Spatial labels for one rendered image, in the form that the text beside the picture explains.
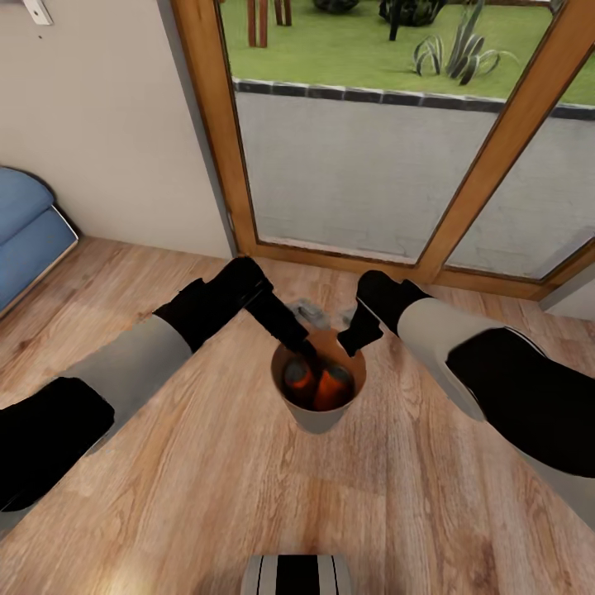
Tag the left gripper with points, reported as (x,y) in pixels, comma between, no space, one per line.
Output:
(285,327)

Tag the can of soda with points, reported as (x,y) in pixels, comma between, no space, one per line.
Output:
(331,391)
(300,380)
(308,405)

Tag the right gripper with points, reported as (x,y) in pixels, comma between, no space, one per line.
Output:
(358,336)

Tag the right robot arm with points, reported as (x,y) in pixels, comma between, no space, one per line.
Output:
(492,372)

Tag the trash can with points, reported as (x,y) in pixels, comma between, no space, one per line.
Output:
(324,341)

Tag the door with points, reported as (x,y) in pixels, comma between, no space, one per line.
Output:
(447,142)

